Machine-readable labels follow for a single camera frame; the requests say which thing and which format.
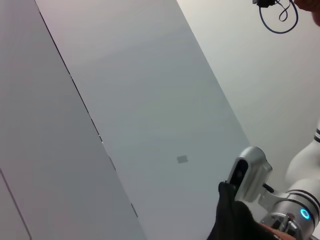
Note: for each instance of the reddish brown blurred object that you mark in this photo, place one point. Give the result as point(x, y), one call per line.
point(306, 5)

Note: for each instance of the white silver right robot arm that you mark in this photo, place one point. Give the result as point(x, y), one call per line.
point(302, 185)

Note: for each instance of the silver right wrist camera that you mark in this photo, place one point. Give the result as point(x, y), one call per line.
point(252, 172)

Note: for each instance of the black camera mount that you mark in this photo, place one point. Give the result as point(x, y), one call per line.
point(265, 3)

